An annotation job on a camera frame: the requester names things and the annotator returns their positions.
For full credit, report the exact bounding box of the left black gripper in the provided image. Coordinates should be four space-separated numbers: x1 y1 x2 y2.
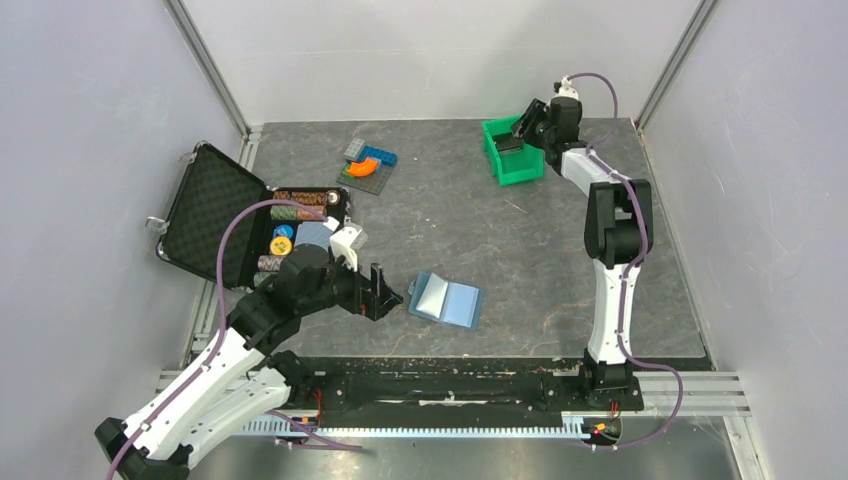
298 246 403 320

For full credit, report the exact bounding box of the blue leather card holder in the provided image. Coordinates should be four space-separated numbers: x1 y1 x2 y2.
407 271 484 330

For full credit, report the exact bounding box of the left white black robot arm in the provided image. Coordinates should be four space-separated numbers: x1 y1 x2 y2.
95 244 402 479

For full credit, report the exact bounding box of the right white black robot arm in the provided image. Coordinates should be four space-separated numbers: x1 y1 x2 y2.
512 95 653 408

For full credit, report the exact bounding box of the blue playing card deck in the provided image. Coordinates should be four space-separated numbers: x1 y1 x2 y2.
293 221 334 250

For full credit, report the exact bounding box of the green plastic bin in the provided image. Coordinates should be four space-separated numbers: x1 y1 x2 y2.
481 115 545 186

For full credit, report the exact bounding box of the white dealer button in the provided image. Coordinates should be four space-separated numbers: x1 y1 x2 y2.
325 190 341 206

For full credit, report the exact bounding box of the grey lego baseplate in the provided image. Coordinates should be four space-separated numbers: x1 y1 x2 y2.
336 163 395 195

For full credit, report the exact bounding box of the yellow poker chip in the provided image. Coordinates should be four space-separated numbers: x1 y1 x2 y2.
269 236 293 257

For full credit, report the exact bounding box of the blue poker chip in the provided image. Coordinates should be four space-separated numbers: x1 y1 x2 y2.
272 224 295 239

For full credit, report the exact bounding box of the poker chip row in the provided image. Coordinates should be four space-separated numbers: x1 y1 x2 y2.
253 272 277 290
257 255 286 272
272 190 328 206
270 205 327 222

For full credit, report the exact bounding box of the top poker chip row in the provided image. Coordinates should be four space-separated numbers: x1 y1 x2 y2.
272 190 328 206

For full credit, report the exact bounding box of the bottom poker chip row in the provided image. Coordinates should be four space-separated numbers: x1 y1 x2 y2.
253 272 277 290

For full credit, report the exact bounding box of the orange curved lego piece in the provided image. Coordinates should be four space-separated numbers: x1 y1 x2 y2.
343 157 381 178

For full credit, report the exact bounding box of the blue lego brick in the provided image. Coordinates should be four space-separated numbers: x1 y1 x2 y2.
357 145 398 167

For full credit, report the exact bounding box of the grey lego brick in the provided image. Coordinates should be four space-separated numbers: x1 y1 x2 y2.
343 138 365 162

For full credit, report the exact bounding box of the black poker chip case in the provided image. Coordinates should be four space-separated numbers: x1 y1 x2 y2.
155 141 351 290

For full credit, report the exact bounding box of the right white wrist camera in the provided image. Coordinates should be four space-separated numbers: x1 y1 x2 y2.
554 76 580 101

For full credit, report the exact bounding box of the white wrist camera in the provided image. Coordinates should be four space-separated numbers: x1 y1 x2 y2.
554 76 580 101
322 217 368 272

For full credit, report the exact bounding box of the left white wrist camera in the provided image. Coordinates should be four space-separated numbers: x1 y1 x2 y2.
322 217 368 272

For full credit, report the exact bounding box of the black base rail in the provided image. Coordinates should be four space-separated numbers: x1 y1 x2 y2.
280 357 645 429

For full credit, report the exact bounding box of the right aluminium corner post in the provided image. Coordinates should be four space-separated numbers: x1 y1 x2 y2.
634 0 720 134

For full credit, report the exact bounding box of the aluminium corner post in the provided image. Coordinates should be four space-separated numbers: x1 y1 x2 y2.
163 0 251 139
634 0 720 134

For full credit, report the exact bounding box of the white toothed cable strip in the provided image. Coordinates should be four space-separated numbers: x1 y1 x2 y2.
234 414 591 441

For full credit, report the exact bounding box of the left aluminium corner post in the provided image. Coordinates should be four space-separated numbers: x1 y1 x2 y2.
163 0 251 139

